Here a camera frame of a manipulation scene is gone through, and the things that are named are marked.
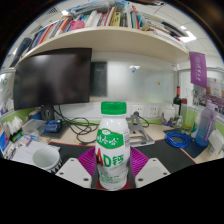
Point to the dark wine bottle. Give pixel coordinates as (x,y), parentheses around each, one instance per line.
(177,100)

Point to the grey metal laptop stand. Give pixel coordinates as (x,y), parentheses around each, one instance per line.
(141,136)

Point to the ceiling light panels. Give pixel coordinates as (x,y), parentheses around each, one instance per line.
(188,35)

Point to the clear plastic box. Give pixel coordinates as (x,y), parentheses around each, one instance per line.
(33,126)

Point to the white tissue pack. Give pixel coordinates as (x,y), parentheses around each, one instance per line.
(216,141)

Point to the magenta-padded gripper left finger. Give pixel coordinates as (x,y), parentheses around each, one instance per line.
(73,170)

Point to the black desk mat red edge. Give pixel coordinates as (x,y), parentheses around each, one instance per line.
(163,156)

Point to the wall shelf with books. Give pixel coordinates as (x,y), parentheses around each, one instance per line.
(110,38)

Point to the purple water bottle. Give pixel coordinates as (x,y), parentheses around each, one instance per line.
(205,125)

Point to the white wall socket row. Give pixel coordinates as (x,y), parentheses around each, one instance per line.
(145,110)

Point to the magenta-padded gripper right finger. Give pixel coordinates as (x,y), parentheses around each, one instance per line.
(151,170)

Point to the black computer monitor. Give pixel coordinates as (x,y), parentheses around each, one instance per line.
(51,78)

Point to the white napkin stack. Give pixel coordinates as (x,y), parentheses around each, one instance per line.
(13,128)

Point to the photo poster board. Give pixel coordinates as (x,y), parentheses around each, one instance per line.
(216,96)

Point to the purple hanging banner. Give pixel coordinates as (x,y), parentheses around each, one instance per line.
(198,68)

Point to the white drink bottle green cap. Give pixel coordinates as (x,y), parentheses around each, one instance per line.
(111,146)

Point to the flat round red coaster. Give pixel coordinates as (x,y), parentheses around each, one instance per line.
(129,187)

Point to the small blue box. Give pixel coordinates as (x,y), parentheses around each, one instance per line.
(53,126)

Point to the dark blue box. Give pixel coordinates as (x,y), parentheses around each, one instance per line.
(21,50)

